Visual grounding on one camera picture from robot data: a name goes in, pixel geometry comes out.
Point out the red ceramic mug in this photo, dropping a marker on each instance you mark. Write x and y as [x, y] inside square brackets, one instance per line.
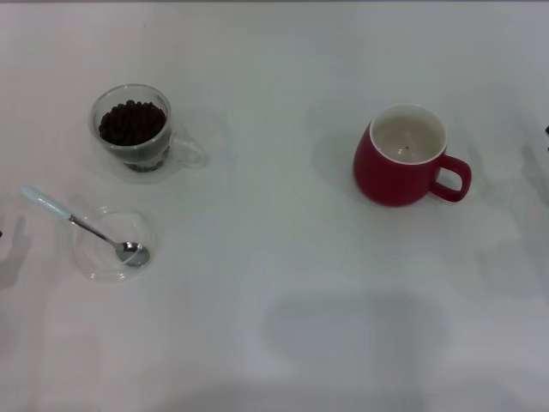
[386, 180]

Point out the coffee beans heap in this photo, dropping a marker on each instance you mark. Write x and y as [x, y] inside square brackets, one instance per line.
[128, 124]

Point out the clear glass dish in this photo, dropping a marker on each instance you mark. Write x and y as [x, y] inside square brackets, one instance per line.
[143, 223]

